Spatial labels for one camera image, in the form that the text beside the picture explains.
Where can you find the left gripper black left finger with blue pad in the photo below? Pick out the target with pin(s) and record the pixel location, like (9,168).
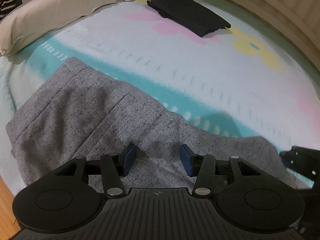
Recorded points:
(74,193)

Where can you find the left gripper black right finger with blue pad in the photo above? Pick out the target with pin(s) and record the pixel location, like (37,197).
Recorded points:
(245,196)

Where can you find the grey speckled pants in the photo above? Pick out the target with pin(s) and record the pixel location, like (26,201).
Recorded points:
(80,111)

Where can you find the floral bed sheet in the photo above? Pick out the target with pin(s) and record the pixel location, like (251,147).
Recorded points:
(241,82)

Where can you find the folded black garment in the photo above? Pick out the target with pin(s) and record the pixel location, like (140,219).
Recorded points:
(190,14)

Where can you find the beige plain pillow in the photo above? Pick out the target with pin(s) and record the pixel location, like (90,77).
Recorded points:
(34,19)

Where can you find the wooden bed frame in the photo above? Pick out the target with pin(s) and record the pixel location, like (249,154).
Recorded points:
(297,20)

